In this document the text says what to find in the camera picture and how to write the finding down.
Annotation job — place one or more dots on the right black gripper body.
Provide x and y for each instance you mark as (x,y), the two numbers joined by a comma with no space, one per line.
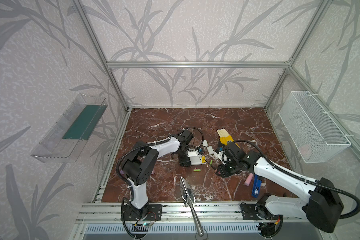
(225,170)

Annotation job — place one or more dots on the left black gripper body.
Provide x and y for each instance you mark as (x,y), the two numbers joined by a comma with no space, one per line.
(184,160)

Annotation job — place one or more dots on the white battery cover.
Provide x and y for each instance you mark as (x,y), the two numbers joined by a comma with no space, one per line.
(210,150)
(204,143)

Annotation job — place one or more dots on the white green-screen remote control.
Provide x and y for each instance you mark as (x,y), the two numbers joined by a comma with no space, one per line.
(198,160)

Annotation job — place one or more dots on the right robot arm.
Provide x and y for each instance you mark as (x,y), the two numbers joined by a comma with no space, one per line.
(317,201)

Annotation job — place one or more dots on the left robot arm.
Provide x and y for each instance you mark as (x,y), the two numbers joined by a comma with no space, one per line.
(137,165)

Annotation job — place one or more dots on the yellow black work glove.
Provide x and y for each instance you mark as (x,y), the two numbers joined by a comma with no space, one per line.
(224,137)

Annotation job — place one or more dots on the blue lighter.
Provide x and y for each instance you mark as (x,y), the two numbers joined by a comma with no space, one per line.
(257,182)

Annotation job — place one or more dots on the metal trowel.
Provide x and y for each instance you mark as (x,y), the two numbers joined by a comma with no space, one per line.
(189,200)

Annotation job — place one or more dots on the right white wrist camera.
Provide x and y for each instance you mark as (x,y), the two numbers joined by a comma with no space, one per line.
(221,156)

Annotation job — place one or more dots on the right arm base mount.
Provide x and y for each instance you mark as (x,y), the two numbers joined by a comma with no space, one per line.
(257,213)

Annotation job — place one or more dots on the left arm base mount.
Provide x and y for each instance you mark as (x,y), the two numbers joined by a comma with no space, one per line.
(149,212)

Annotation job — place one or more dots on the white wire wall basket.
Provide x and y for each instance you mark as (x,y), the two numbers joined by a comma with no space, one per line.
(315,134)

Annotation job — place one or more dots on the clear plastic wall shelf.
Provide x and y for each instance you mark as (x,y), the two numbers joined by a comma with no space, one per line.
(67,138)

